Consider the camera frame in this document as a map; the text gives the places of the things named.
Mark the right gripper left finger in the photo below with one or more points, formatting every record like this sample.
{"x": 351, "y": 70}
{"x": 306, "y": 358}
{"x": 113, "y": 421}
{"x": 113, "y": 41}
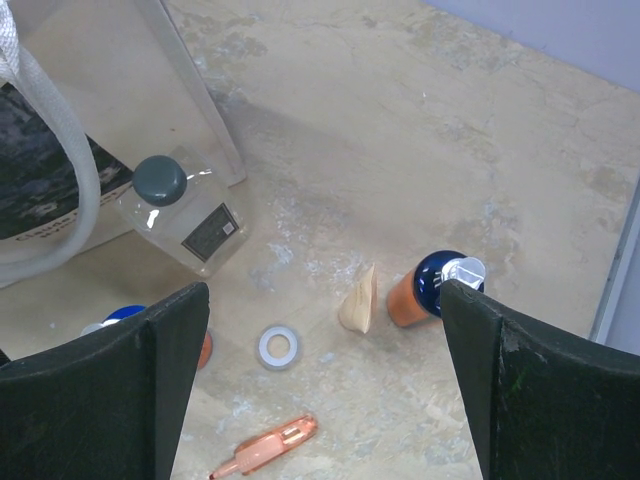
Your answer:
{"x": 109, "y": 404}

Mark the beige tube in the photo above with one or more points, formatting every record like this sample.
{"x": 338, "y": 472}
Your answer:
{"x": 357, "y": 310}

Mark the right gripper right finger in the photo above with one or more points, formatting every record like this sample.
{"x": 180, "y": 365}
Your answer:
{"x": 541, "y": 403}

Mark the clear square bottle dark cap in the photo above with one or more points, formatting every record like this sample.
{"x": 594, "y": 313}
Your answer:
{"x": 178, "y": 203}

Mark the orange bottle blue pump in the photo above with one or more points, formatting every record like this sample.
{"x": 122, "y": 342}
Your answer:
{"x": 130, "y": 310}

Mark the canvas tote bag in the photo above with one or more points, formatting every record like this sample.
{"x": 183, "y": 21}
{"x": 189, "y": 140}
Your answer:
{"x": 88, "y": 90}

